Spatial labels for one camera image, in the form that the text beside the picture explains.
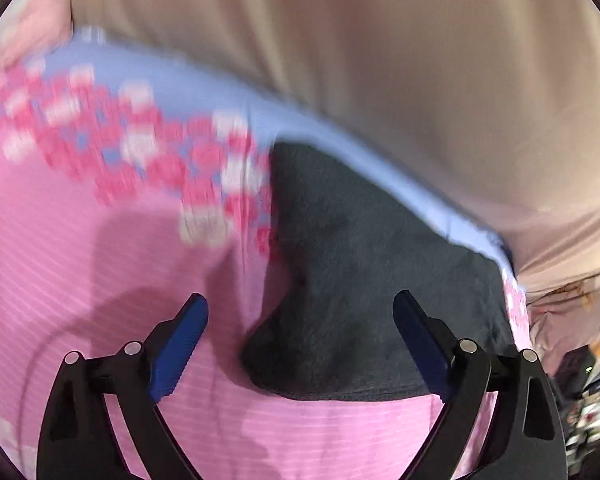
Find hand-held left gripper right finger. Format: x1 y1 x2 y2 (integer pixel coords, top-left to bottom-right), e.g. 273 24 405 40
393 290 567 480

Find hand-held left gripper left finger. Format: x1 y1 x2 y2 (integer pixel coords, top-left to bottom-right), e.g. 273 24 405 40
36 292 210 480

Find dark grey pants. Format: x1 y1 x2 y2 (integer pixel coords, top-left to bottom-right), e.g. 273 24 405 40
240 141 520 403

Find pink floral bedsheet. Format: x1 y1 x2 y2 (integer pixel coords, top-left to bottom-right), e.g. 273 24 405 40
0 25 535 480

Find cream orange printed quilt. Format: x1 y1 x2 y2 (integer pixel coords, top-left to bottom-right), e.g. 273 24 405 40
522 267 600 376

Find black box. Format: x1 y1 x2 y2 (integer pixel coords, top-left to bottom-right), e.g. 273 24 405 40
554 346 595 397

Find pile of mixed clutter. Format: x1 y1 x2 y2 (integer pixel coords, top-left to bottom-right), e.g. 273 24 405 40
562 360 600 466

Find beige padded headboard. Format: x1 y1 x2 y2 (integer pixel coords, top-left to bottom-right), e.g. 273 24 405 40
70 0 600 293

